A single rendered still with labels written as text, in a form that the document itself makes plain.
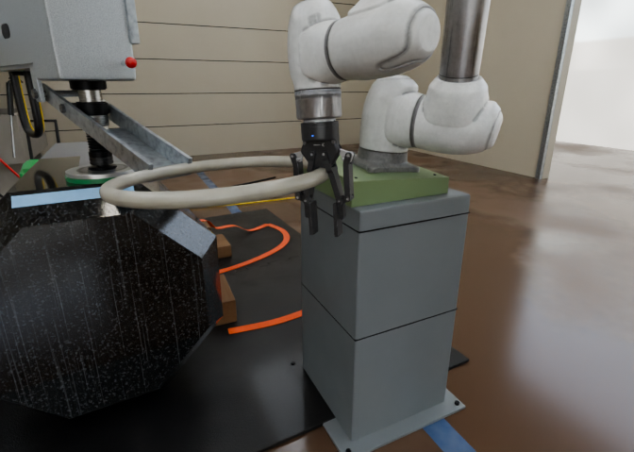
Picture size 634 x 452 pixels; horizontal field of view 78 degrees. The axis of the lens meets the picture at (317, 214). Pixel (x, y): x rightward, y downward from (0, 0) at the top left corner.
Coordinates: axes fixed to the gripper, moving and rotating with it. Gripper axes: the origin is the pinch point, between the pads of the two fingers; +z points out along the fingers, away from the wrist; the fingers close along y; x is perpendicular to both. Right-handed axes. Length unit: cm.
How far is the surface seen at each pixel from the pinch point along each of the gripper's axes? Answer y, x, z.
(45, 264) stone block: 84, 10, 15
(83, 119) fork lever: 78, -7, -24
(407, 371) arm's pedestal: -9, -39, 63
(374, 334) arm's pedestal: -1, -28, 44
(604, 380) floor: -76, -92, 88
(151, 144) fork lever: 60, -13, -16
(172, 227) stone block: 64, -20, 12
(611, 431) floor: -73, -65, 89
